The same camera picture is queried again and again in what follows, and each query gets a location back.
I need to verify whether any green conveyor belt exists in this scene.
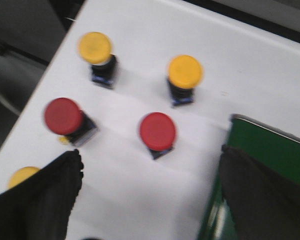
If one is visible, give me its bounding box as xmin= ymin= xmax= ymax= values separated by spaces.
xmin=197 ymin=114 xmax=300 ymax=240

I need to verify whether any yellow mushroom push button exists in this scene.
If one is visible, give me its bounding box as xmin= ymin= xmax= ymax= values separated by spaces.
xmin=78 ymin=31 xmax=118 ymax=90
xmin=8 ymin=166 xmax=41 ymax=189
xmin=167 ymin=54 xmax=204 ymax=107

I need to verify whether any red mushroom push button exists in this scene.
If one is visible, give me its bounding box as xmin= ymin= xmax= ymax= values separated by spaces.
xmin=43 ymin=97 xmax=99 ymax=147
xmin=138 ymin=112 xmax=177 ymax=160

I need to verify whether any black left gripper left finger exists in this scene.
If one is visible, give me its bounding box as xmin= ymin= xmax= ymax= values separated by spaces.
xmin=0 ymin=149 xmax=84 ymax=240

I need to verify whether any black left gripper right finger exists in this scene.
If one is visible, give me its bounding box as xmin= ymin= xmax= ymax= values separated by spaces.
xmin=221 ymin=145 xmax=300 ymax=240

